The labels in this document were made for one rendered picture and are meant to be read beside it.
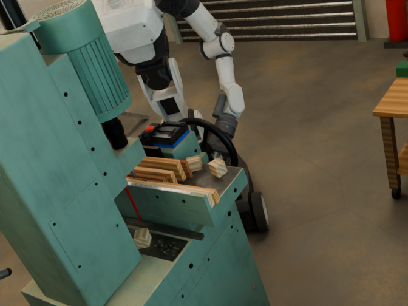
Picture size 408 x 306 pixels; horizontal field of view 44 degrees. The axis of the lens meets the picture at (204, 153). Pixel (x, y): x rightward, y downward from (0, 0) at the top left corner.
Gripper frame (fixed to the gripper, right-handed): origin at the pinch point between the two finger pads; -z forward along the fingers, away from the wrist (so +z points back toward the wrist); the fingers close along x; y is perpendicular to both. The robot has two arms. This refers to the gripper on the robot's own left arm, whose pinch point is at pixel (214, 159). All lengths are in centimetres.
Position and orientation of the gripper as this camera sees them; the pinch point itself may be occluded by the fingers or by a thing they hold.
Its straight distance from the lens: 200.6
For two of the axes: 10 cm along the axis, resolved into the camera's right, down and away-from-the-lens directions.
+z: 3.0, -9.1, 2.9
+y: -1.8, -3.5, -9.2
